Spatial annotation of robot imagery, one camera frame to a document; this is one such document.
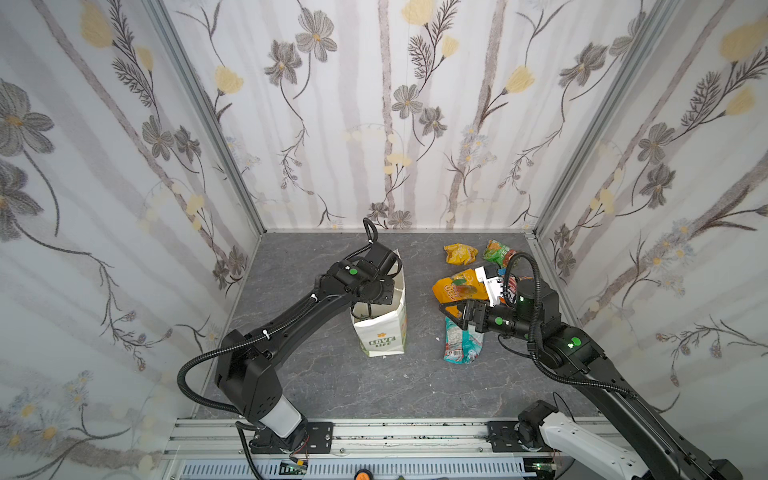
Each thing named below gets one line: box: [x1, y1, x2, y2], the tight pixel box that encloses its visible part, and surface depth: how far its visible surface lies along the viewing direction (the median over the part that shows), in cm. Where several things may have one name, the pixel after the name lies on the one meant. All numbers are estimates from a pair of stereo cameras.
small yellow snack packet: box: [444, 243, 478, 266], surface depth 110 cm
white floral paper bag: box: [350, 249, 408, 357], surface depth 73 cm
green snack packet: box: [483, 239, 517, 269], surface depth 113 cm
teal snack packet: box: [444, 316, 485, 365], surface depth 88 cm
